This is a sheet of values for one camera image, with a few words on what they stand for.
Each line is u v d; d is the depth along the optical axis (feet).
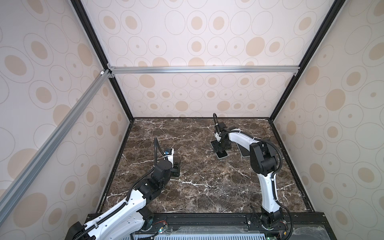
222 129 2.67
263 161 1.89
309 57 2.78
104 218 1.43
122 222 1.85
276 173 2.93
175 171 1.96
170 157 2.28
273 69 3.07
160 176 1.87
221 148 3.01
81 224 1.38
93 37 2.51
